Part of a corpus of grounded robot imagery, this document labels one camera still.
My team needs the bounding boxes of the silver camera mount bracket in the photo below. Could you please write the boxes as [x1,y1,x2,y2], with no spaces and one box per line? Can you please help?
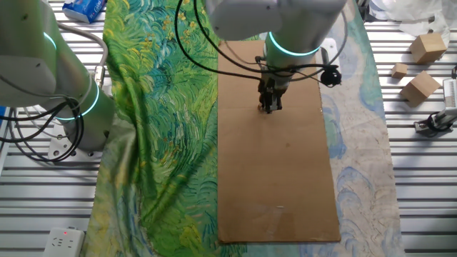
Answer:
[413,106,457,138]

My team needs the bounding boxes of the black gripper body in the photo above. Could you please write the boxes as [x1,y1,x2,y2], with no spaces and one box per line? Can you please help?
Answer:
[258,76,288,99]

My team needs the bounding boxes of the white power strip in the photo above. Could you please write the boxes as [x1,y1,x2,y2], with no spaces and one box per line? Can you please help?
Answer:
[42,226,86,257]

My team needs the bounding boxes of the medium wooden block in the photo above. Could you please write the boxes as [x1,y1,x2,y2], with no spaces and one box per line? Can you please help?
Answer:
[399,70,442,107]

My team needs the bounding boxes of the brown cardboard sheet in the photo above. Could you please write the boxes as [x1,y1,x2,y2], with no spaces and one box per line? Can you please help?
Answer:
[216,39,342,244]

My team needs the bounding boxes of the small wooden cube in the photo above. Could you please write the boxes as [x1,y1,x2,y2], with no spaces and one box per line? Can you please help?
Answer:
[391,62,408,80]

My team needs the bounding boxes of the silver ribbed depth camera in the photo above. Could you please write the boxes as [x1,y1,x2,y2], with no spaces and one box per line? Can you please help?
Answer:
[442,77,457,109]

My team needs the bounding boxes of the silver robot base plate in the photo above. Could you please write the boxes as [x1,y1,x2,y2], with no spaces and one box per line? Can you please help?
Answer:
[48,121,104,161]

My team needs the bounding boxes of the black camera cable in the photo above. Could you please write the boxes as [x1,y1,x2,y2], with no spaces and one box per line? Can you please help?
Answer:
[174,0,263,81]

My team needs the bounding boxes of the black cable with coil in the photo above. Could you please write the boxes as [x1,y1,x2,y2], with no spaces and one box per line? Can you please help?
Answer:
[194,0,343,89]

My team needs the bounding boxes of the large wooden cube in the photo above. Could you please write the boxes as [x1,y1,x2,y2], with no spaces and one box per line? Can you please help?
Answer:
[408,32,448,65]

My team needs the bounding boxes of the white crumpled plastic sheet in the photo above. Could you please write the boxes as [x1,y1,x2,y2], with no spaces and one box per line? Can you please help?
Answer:
[367,0,453,36]

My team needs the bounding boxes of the black cable bundle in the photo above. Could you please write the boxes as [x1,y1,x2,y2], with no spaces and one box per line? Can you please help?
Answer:
[0,99,85,163]

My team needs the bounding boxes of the blue tissue pack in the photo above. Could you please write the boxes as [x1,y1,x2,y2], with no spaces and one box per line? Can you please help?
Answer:
[62,0,108,24]

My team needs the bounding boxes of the green blue painted cloth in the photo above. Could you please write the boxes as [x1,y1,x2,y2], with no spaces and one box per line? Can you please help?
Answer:
[80,0,406,257]

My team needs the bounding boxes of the thick grey cable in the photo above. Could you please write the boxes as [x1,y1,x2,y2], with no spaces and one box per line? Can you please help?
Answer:
[56,21,110,90]

